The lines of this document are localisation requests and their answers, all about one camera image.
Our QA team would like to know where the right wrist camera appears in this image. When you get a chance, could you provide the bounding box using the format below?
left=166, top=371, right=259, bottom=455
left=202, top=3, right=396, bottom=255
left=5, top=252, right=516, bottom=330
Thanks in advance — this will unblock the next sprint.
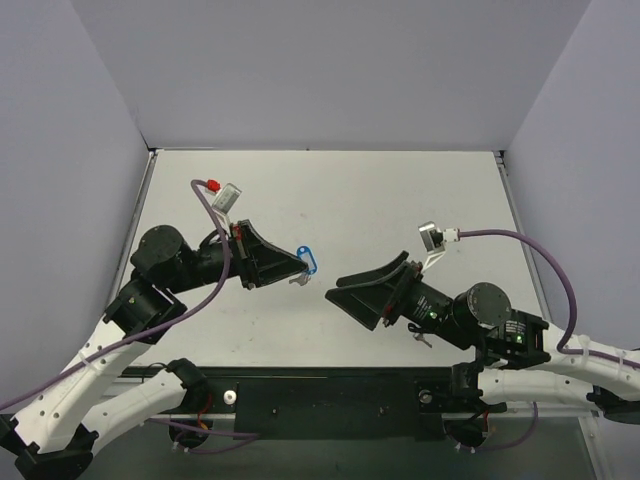
left=418, top=222, right=445, bottom=270

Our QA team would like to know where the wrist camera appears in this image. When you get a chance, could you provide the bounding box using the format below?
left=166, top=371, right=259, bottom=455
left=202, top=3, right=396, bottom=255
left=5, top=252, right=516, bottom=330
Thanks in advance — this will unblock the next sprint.
left=211, top=183, right=243, bottom=214
left=418, top=222, right=445, bottom=270

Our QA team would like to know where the silver key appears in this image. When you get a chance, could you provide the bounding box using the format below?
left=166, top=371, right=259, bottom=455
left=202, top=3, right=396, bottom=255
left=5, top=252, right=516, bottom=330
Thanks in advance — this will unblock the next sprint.
left=413, top=333, right=433, bottom=348
left=289, top=273, right=311, bottom=286

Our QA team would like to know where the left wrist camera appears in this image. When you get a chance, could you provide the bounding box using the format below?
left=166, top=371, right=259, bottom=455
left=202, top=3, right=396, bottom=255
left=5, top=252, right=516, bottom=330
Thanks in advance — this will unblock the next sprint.
left=211, top=183, right=243, bottom=214

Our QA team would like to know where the blue key tag with ring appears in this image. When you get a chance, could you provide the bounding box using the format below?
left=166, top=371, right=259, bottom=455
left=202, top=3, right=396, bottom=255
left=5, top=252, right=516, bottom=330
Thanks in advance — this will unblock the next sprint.
left=296, top=245, right=318, bottom=276

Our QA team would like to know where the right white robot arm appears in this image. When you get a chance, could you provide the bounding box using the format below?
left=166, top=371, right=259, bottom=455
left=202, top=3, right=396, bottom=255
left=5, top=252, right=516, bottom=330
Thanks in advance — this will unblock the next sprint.
left=325, top=253, right=639, bottom=425

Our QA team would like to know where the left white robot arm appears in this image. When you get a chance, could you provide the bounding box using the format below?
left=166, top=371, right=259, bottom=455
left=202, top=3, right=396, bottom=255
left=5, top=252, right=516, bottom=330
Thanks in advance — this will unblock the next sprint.
left=1, top=220, right=307, bottom=479

